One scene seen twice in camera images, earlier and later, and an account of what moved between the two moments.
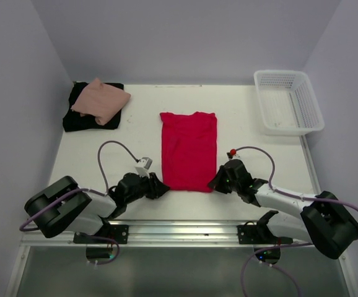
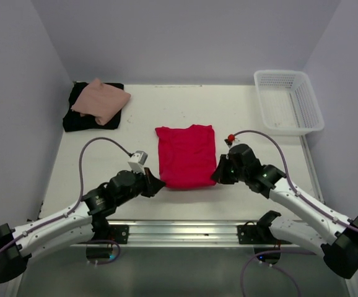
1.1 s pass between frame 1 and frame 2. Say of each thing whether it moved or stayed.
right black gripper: moved
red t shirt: moved
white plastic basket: stayed
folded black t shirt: stayed
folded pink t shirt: stayed
